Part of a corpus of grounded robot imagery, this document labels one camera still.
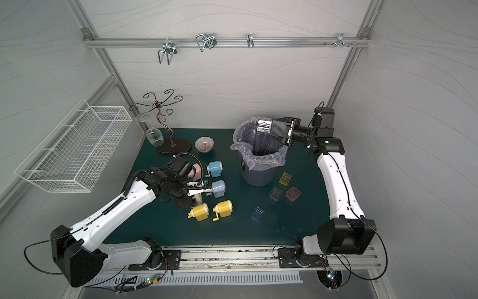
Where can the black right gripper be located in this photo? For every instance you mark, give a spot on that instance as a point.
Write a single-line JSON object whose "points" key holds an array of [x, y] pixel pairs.
{"points": [[287, 131]]}

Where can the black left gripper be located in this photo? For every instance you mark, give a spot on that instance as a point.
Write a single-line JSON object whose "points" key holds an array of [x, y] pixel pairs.
{"points": [[185, 192]]}

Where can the clear grey shavings tray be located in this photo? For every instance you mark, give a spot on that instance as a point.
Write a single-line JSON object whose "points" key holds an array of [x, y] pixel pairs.
{"points": [[264, 126]]}

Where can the small yellow pencil sharpener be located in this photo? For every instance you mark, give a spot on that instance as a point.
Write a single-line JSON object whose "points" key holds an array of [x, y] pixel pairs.
{"points": [[200, 213]]}

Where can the pink pencil sharpener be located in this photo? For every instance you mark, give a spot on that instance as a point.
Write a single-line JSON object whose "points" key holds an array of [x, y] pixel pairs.
{"points": [[196, 173]]}

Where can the yellow white pencil sharpener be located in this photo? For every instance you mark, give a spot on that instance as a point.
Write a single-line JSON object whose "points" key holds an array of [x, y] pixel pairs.
{"points": [[223, 209]]}

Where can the light blue pencil sharpener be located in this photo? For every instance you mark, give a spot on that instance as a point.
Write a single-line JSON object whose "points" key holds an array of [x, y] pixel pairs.
{"points": [[214, 169]]}

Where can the yellow transparent shavings tray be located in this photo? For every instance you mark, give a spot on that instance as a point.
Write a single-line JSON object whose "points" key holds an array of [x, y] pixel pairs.
{"points": [[285, 179]]}

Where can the red transparent shavings tray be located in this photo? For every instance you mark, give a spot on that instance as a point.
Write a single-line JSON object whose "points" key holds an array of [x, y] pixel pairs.
{"points": [[293, 194]]}

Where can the bright blue shavings tray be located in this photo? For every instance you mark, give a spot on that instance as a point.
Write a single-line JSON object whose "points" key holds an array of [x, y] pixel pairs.
{"points": [[258, 214]]}

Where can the grey green pencil sharpener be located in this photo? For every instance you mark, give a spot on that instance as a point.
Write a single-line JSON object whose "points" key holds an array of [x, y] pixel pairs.
{"points": [[197, 200]]}

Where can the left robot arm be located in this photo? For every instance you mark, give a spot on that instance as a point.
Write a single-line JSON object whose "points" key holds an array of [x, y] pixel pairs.
{"points": [[80, 251]]}

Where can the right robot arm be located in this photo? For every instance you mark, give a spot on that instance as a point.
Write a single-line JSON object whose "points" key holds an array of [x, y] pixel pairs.
{"points": [[348, 231]]}

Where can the clear plastic bin liner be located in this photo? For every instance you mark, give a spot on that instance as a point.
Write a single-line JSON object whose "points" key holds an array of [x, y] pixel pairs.
{"points": [[260, 151]]}

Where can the dark oval glass rack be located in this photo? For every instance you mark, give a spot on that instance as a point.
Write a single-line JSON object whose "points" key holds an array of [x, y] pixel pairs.
{"points": [[172, 144]]}

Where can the grey trash bin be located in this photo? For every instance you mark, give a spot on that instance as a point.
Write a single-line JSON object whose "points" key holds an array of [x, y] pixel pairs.
{"points": [[257, 178]]}

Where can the striped ceramic bowl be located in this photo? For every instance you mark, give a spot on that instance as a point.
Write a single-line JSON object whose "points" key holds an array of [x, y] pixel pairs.
{"points": [[204, 144]]}

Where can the hanging wine glass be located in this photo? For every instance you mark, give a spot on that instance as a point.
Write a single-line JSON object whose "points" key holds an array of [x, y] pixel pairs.
{"points": [[153, 134]]}

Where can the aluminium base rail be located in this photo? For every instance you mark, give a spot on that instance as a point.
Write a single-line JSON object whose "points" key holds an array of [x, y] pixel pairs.
{"points": [[263, 258]]}

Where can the aluminium rail with hooks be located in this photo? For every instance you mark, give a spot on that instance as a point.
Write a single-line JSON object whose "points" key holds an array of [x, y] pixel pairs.
{"points": [[169, 47]]}

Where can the white wire basket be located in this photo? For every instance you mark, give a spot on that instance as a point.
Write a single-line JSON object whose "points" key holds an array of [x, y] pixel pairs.
{"points": [[71, 158]]}

